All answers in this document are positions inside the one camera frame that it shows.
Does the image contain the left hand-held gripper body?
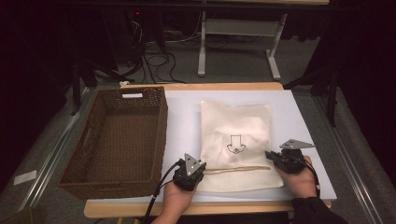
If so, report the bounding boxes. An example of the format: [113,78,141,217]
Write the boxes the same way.
[172,152,207,191]

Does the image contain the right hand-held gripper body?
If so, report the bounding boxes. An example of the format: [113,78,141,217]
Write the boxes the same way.
[274,138,316,175]

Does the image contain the cream mesh laundry bag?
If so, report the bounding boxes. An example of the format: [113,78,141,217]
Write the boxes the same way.
[196,99,285,193]

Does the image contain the white garment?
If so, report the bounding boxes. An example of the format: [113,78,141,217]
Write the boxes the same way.
[200,100,272,169]

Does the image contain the brown wicker basket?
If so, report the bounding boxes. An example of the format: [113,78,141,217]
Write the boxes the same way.
[58,86,169,201]

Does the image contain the person's right hand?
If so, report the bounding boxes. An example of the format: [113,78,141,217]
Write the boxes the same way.
[275,156,318,200]

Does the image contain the person's left hand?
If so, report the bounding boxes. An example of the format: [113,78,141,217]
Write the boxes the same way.
[162,181,196,218]

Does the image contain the white table cover sheet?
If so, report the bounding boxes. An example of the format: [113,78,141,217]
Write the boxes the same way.
[157,89,338,203]

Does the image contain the black metal stand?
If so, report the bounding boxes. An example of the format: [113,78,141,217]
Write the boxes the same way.
[69,57,125,117]
[282,60,342,128]

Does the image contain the black device with red light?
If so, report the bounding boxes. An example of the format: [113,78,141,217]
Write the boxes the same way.
[102,8,148,64]

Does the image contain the white tape strip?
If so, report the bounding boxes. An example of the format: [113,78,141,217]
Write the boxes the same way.
[13,170,37,187]

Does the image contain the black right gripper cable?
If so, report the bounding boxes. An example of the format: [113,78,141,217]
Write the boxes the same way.
[300,158,321,198]

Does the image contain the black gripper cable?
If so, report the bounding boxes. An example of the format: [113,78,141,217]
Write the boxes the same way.
[300,158,321,198]
[142,160,185,224]

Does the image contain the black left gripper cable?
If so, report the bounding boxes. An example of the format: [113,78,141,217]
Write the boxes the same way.
[142,160,185,224]

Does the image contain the metal floor rail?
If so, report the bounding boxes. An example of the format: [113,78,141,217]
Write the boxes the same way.
[18,88,92,213]
[312,95,386,224]

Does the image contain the tangle of black floor cables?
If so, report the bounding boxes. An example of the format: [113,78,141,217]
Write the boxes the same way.
[130,18,200,85]

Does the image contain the white metal frame desk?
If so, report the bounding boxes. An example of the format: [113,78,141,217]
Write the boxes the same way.
[197,0,331,81]

